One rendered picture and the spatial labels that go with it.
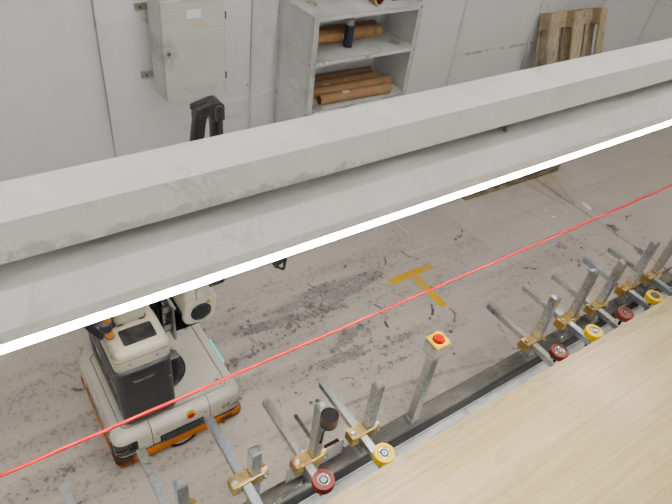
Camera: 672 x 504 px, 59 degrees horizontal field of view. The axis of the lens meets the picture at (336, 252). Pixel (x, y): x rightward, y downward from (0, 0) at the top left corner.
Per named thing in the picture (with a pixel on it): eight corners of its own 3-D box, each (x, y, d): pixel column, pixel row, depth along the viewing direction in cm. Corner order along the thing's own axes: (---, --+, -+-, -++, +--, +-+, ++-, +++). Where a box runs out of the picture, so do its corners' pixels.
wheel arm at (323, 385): (317, 387, 246) (318, 381, 243) (324, 384, 248) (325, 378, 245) (380, 472, 220) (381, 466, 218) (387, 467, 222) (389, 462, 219)
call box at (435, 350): (421, 349, 224) (425, 336, 219) (435, 343, 228) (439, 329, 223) (433, 362, 220) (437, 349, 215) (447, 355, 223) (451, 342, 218)
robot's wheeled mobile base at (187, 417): (119, 474, 289) (112, 446, 273) (80, 381, 326) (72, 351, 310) (243, 415, 321) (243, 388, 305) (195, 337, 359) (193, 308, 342)
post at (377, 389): (354, 452, 244) (372, 381, 213) (361, 448, 245) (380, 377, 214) (359, 459, 242) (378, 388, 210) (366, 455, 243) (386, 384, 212)
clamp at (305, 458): (288, 465, 217) (289, 458, 214) (319, 449, 224) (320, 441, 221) (296, 478, 214) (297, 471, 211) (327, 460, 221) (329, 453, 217)
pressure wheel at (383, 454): (368, 475, 220) (372, 459, 213) (370, 456, 227) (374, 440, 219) (389, 479, 220) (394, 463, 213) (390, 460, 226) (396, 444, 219)
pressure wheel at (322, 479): (305, 490, 213) (307, 474, 206) (323, 480, 217) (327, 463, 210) (317, 509, 209) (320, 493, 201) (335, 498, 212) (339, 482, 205)
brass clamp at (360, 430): (343, 436, 230) (344, 428, 227) (371, 421, 237) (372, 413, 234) (352, 448, 227) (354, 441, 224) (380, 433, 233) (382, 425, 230)
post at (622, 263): (581, 325, 317) (619, 258, 286) (585, 323, 318) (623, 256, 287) (586, 330, 315) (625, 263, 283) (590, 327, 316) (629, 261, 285)
